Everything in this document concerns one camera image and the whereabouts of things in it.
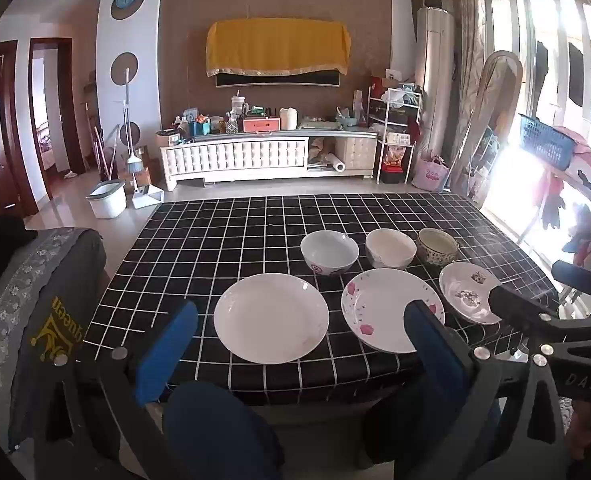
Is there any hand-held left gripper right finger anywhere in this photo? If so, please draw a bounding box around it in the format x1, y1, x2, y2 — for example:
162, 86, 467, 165
393, 300, 572, 480

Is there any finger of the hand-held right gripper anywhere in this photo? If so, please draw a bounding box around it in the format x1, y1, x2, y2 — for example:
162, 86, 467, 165
550, 260, 591, 307
487, 285, 591, 343

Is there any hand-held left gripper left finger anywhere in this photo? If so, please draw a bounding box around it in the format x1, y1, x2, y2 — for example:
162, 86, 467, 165
30, 300, 199, 480

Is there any small white patterned plate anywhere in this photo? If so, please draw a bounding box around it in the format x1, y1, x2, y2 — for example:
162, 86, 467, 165
439, 261, 503, 326

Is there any white plate with pink flowers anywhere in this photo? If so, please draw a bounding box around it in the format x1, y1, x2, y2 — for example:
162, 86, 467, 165
341, 268, 446, 354

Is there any plain white plate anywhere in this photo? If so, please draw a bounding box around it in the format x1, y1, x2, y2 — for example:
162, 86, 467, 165
214, 273, 330, 365

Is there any white bowl with pink pattern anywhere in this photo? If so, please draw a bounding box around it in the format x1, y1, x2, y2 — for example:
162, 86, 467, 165
300, 230, 360, 277

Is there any dark patterned bowl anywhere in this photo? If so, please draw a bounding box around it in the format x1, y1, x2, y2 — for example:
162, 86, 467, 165
417, 228, 459, 267

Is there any dark blue cloth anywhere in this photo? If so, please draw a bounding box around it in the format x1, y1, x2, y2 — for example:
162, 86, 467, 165
164, 381, 284, 480

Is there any cream white bowl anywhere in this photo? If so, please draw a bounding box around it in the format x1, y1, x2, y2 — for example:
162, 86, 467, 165
365, 228, 417, 269

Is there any black white checked tablecloth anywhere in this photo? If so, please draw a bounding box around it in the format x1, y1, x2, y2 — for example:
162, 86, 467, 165
83, 194, 561, 407

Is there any red clothing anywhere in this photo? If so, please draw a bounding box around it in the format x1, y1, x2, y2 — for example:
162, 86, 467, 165
540, 125, 591, 271

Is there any blue plastic basket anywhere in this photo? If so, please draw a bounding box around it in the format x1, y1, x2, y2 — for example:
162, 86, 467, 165
518, 114, 576, 172

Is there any white dustpan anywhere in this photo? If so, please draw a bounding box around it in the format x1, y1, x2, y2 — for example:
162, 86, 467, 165
132, 184, 165, 210

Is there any white bin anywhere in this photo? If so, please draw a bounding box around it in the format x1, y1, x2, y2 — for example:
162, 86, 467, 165
86, 181, 127, 219

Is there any pink bag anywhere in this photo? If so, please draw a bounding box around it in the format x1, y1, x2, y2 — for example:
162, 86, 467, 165
413, 155, 450, 192

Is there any white broom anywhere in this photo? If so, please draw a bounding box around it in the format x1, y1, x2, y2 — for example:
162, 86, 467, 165
122, 67, 145, 173

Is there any leaning oval board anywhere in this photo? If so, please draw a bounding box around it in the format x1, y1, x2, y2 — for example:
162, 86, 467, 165
448, 51, 524, 202

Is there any white television cabinet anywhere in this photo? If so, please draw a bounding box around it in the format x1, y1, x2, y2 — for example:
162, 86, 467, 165
160, 127, 379, 192

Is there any white metal shelf rack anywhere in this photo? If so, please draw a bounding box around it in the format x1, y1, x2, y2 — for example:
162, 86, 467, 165
367, 85, 423, 185

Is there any pink box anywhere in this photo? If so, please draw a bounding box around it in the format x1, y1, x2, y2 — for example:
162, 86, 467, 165
243, 116, 281, 133

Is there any standing air conditioner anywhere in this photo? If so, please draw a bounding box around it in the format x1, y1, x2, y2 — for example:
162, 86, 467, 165
415, 6, 456, 158

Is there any patterned curtain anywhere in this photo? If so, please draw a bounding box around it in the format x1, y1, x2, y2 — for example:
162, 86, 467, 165
448, 0, 487, 126

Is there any black television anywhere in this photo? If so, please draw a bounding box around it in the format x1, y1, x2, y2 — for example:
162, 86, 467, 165
216, 70, 340, 89

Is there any yellow cloth cover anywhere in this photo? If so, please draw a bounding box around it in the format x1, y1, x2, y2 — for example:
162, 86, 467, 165
206, 19, 352, 78

